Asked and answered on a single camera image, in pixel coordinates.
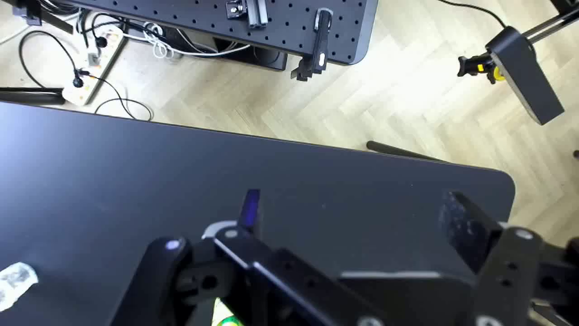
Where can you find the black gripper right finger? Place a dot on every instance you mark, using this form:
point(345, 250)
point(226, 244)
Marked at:
point(512, 272)

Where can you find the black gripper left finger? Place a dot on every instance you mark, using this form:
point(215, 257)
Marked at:
point(282, 277)

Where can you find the green yellow glue stick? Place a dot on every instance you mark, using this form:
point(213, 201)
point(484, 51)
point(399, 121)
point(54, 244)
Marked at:
point(228, 317)

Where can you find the black table clamp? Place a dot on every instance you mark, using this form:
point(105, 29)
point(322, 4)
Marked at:
point(318, 45)

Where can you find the black perforated table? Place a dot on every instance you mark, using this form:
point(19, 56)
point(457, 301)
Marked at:
point(282, 23)

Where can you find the white power strip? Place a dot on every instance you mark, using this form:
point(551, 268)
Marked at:
point(83, 83)

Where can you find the black camera on stand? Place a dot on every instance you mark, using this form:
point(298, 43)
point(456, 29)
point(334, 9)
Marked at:
point(524, 74)

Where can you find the yellow black clamp mount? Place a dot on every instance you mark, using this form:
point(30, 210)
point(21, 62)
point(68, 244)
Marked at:
point(479, 65)

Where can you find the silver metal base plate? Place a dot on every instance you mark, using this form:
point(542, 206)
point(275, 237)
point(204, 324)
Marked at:
point(14, 282)

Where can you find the silver metal bracket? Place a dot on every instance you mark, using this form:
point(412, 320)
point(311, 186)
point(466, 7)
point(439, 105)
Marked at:
point(249, 11)

